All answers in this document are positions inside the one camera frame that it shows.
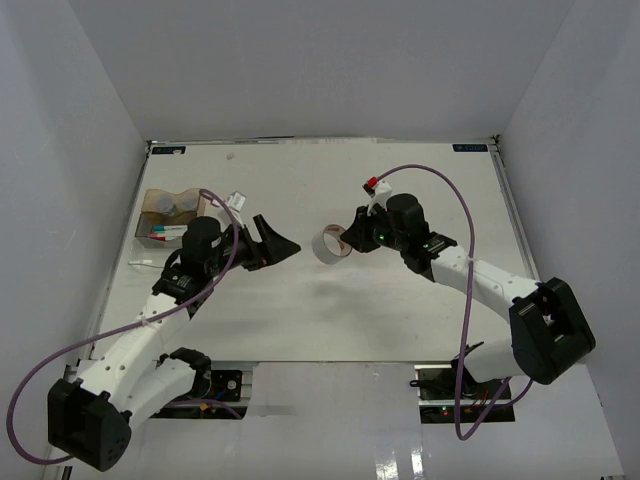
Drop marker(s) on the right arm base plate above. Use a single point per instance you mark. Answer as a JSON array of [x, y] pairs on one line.
[[435, 388]]

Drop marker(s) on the large white tape roll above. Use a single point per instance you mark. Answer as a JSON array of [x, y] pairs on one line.
[[328, 247]]

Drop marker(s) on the black label left corner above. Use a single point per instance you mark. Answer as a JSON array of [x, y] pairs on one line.
[[168, 150]]

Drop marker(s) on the aluminium rail edge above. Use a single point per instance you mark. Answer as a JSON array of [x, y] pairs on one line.
[[62, 394], [521, 239]]

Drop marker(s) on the aluminium rail left edge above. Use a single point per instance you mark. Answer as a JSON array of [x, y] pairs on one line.
[[62, 394]]

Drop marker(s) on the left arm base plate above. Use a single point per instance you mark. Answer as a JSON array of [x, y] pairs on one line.
[[224, 400]]

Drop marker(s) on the black label right corner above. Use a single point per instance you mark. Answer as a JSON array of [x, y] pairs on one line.
[[468, 148]]

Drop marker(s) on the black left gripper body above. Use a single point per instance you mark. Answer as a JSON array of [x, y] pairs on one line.
[[217, 263]]

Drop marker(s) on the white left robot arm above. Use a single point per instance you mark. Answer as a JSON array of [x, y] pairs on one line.
[[92, 418]]

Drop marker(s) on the blue capped white marker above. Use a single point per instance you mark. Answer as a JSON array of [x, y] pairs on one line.
[[169, 228]]

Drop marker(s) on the black label corner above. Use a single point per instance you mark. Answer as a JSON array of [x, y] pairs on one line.
[[168, 150], [468, 148]]

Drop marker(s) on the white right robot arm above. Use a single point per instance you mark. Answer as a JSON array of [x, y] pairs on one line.
[[548, 330]]

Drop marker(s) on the clear brown organizer container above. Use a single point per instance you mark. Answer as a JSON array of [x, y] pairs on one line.
[[147, 252]]

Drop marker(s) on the clear jar of paper clips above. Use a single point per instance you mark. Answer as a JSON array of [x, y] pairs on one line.
[[189, 203]]

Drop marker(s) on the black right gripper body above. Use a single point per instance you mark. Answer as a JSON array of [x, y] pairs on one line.
[[385, 235]]

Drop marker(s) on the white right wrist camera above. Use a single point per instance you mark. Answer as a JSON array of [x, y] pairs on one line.
[[379, 192]]

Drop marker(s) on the aluminium rail right edge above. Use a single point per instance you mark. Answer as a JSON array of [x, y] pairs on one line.
[[521, 239]]

